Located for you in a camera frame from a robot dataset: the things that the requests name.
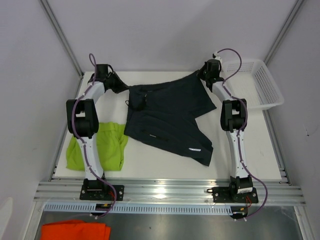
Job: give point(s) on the aluminium corner post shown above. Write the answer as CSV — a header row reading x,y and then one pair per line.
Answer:
x,y
284,30
60,35

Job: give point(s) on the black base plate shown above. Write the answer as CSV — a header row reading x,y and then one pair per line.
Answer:
x,y
228,195
96,190

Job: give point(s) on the right aluminium corner post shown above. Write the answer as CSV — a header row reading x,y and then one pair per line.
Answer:
x,y
284,30

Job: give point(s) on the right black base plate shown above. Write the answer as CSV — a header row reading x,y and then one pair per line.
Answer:
x,y
228,195

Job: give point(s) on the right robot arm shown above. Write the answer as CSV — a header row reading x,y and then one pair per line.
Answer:
x,y
233,121

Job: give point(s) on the white plastic basket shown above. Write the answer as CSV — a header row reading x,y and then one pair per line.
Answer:
x,y
253,82

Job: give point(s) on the orange cloth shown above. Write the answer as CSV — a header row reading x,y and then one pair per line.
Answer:
x,y
75,230

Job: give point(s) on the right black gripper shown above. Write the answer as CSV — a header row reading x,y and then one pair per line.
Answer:
x,y
199,73

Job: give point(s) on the white slotted cable duct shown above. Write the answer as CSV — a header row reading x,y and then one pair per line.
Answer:
x,y
133,208

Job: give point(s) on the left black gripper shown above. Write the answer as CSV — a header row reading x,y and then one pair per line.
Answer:
x,y
121,86

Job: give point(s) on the dark navy shorts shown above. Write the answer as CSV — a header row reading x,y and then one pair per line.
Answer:
x,y
164,116

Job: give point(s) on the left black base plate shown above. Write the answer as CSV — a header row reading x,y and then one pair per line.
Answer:
x,y
96,190

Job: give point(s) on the lime green shorts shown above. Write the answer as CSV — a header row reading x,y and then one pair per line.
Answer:
x,y
110,142

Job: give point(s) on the aluminium mounting rail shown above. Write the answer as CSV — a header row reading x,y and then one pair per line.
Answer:
x,y
168,191

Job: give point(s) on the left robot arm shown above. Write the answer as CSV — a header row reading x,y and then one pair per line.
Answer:
x,y
82,118

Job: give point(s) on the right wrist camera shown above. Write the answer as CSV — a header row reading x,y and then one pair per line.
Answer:
x,y
217,57

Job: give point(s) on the left aluminium corner post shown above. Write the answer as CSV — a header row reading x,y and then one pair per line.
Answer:
x,y
60,35

